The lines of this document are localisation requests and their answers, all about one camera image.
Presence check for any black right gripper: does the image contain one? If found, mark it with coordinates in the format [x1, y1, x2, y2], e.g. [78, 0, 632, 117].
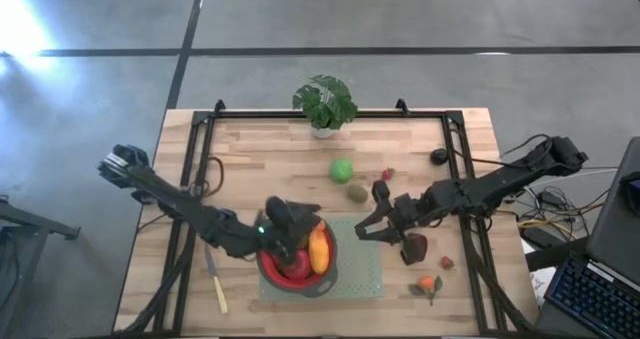
[354, 178, 429, 266]

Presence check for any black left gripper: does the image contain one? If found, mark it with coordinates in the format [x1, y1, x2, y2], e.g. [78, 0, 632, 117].
[255, 195, 321, 269]

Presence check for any yellow-orange mango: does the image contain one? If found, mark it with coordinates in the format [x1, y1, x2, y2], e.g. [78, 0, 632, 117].
[308, 226, 332, 276]

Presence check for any big red apple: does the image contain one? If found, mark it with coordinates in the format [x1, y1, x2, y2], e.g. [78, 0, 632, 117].
[282, 251, 312, 281]

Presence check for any brown kiwi fruit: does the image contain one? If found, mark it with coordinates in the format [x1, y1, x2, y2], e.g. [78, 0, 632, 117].
[346, 183, 370, 205]

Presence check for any red grey collapsible colander bowl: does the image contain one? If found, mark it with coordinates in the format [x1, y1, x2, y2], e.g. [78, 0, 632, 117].
[255, 213, 340, 299]

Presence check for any dark red bell pepper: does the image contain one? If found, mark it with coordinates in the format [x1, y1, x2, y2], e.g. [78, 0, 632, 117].
[412, 232, 429, 263]

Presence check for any orange tangerine with leaves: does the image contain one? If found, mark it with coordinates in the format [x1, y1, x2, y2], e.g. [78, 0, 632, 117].
[407, 274, 444, 307]

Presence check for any green plant in white pot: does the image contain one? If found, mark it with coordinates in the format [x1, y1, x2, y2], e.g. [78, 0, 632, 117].
[292, 74, 359, 140]

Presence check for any white paper sheet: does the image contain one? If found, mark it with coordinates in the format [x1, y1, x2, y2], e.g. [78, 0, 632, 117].
[522, 238, 552, 306]

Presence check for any black bar beside table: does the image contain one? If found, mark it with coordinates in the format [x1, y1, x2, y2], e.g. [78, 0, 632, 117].
[524, 238, 592, 273]

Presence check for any laptop with backlit keyboard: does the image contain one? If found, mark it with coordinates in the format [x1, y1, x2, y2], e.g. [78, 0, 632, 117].
[534, 136, 640, 339]

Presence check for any black floor stand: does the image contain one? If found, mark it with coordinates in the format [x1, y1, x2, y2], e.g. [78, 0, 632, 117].
[0, 197, 82, 325]

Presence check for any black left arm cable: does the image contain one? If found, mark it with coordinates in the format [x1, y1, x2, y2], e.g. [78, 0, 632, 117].
[199, 155, 226, 199]

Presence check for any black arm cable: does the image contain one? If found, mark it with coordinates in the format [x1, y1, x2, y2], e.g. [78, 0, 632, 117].
[452, 133, 554, 170]
[199, 155, 226, 199]

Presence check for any knife with wooden handle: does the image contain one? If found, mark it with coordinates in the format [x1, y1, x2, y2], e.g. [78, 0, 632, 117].
[203, 246, 230, 316]

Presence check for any black aluminium table frame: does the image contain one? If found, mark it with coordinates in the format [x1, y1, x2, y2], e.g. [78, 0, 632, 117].
[112, 98, 536, 338]

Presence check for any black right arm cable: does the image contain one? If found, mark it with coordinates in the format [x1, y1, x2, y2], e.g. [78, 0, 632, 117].
[452, 133, 554, 170]

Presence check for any yellow cable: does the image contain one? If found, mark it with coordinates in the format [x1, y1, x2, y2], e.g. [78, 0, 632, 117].
[517, 217, 557, 230]

